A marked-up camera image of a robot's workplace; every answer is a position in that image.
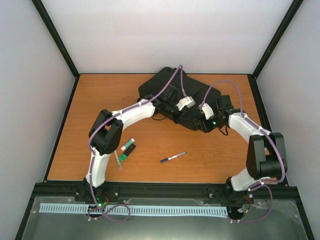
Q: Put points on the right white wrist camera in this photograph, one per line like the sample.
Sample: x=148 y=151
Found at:
x=206 y=110

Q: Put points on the blue white pen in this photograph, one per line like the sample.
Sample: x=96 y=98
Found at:
x=172 y=157

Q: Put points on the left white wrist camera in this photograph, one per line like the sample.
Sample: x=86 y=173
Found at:
x=187 y=101

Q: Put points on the light blue cable duct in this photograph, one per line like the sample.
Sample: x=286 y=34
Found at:
x=136 y=210

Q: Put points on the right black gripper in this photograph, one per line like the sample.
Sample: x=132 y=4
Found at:
x=206 y=127

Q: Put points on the green highlighter marker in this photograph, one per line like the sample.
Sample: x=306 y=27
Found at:
x=127 y=152

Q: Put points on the white green glue stick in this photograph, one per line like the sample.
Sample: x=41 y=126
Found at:
x=127 y=144

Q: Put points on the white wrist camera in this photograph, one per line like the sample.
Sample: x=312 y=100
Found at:
x=187 y=101
x=206 y=110

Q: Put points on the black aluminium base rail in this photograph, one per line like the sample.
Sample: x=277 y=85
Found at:
x=116 y=192

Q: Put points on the black student backpack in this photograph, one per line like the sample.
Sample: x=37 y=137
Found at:
x=173 y=93

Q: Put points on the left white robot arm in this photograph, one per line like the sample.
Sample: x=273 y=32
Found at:
x=106 y=133

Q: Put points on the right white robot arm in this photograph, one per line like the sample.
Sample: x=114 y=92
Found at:
x=266 y=153

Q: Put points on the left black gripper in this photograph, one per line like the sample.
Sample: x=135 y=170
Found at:
x=179 y=118

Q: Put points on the clear silver pen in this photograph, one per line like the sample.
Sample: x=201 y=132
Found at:
x=118 y=160

